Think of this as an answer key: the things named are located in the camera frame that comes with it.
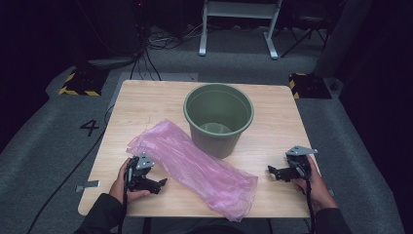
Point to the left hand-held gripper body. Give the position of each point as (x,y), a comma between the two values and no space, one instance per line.
(139,182)

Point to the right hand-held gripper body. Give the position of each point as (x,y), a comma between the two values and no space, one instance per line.
(297,169)

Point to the pink plastic bag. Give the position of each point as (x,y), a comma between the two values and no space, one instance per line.
(195,169)

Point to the green plastic bin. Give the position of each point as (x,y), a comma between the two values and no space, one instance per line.
(217,143)

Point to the person's left hand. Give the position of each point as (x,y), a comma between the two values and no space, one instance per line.
(118,187)

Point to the person's right hand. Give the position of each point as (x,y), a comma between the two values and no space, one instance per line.
(319,191)

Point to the grey tape strip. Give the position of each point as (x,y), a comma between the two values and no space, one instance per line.
(87,186)

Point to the black yellow striped stand base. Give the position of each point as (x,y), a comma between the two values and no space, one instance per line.
(310,86)
(81,83)

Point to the light grey stand foot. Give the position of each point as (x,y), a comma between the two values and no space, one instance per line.
(110,61)

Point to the dark tripod stand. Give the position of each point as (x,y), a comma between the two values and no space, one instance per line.
(297,44)

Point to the grey curtain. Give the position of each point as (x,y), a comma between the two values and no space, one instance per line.
(341,42)

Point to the white metal table frame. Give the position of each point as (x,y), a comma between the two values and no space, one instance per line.
(238,9)

